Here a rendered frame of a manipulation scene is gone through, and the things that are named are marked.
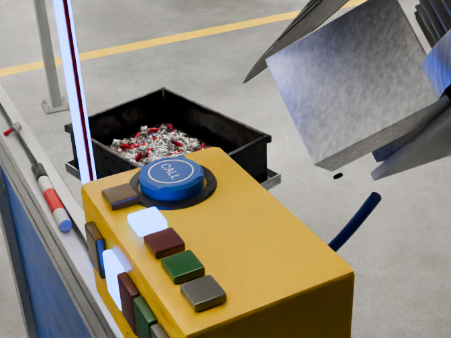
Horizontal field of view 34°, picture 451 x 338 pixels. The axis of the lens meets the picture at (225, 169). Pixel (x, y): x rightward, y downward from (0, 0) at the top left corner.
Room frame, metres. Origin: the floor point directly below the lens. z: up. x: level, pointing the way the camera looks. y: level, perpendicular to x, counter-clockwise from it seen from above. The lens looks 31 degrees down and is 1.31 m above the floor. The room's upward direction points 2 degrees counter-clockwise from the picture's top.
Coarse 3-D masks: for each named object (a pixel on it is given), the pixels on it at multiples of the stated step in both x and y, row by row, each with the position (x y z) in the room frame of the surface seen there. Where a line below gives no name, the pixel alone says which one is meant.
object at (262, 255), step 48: (96, 192) 0.39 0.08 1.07; (240, 192) 0.38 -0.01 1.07; (192, 240) 0.33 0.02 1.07; (240, 240) 0.33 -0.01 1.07; (288, 240) 0.33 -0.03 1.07; (144, 288) 0.30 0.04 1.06; (240, 288) 0.29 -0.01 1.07; (288, 288) 0.29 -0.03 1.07; (336, 288) 0.29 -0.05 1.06; (192, 336) 0.26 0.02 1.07; (240, 336) 0.27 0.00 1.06; (288, 336) 0.28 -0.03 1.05; (336, 336) 0.30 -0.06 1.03
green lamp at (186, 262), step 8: (176, 256) 0.31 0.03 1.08; (184, 256) 0.31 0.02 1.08; (192, 256) 0.31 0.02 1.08; (168, 264) 0.30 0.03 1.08; (176, 264) 0.30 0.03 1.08; (184, 264) 0.30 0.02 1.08; (192, 264) 0.30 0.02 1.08; (200, 264) 0.30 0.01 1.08; (168, 272) 0.30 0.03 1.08; (176, 272) 0.30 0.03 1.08; (184, 272) 0.30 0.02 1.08; (192, 272) 0.30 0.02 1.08; (200, 272) 0.30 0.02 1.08; (176, 280) 0.29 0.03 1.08; (184, 280) 0.30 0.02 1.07
